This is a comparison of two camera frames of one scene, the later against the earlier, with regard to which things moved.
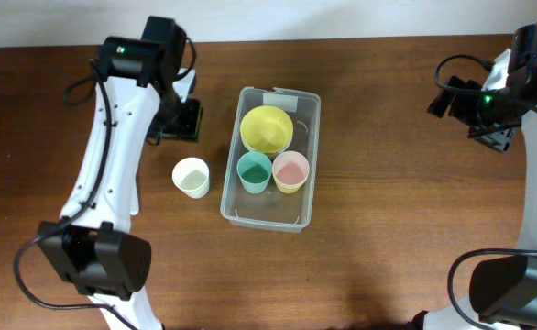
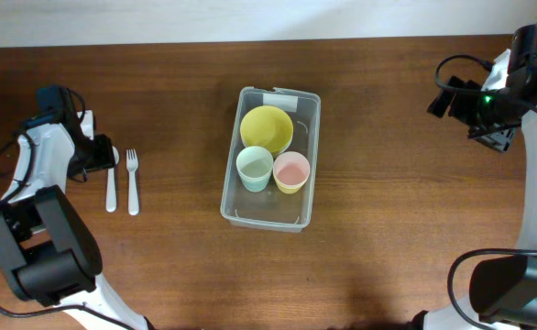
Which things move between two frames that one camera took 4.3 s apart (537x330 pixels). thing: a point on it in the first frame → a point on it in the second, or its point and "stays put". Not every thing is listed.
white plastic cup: x=191 y=176 → x=255 y=164
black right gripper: x=497 y=139 stays put
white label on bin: x=283 y=102 stays put
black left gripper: x=190 y=127 → x=103 y=157
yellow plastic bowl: x=266 y=129 stays put
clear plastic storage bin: x=269 y=175 stays put
